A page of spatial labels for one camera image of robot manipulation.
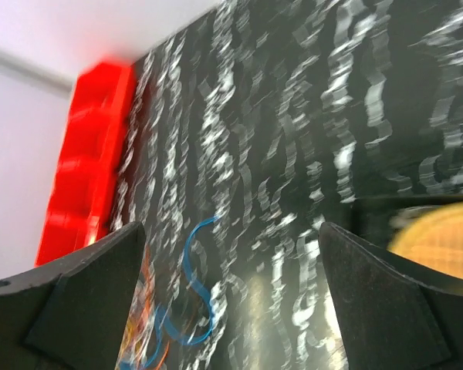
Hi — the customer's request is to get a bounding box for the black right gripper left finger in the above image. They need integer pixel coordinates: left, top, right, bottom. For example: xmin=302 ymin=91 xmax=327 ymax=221
xmin=0 ymin=222 xmax=146 ymax=369

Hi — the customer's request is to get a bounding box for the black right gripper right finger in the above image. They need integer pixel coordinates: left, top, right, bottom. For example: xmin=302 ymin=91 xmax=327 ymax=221
xmin=319 ymin=222 xmax=463 ymax=369

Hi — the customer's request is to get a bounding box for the woven bamboo tray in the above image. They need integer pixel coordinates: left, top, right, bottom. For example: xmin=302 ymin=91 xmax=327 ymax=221
xmin=388 ymin=202 xmax=463 ymax=280

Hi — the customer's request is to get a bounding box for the red storage bin row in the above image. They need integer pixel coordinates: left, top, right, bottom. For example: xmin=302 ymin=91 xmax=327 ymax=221
xmin=35 ymin=60 xmax=137 ymax=266

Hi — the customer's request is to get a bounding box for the orange cable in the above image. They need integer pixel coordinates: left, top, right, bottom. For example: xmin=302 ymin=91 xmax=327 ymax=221
xmin=117 ymin=246 xmax=167 ymax=370

